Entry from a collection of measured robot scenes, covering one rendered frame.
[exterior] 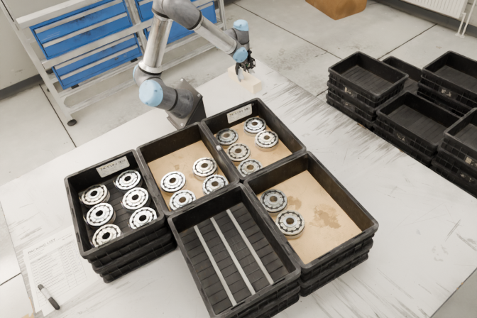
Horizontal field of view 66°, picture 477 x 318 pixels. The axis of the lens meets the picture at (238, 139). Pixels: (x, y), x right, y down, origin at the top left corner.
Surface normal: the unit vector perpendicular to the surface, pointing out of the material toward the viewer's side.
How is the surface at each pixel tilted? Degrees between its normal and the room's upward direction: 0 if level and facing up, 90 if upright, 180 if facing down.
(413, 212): 0
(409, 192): 0
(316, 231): 0
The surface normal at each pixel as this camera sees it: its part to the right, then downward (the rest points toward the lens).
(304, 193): -0.10, -0.70
